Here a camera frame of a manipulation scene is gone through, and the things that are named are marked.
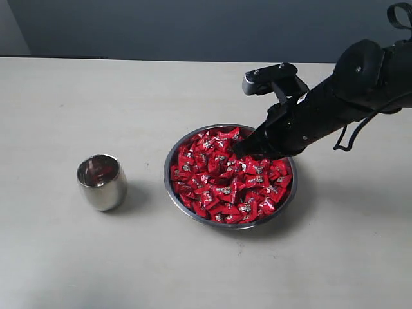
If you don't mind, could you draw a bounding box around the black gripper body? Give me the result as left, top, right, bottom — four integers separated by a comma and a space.
265, 77, 364, 157

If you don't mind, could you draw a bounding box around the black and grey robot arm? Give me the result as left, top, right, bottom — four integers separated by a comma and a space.
234, 39, 411, 159

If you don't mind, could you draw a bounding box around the pile of red wrapped candies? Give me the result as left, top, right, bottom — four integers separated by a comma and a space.
170, 127, 292, 224

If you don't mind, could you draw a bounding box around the stainless steel bowl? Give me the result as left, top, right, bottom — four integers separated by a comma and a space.
164, 124, 298, 230

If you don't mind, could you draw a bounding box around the stainless steel cup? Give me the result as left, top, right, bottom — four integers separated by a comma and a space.
76, 154, 128, 212

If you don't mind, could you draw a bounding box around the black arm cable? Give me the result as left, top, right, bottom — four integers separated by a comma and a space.
333, 93, 412, 152

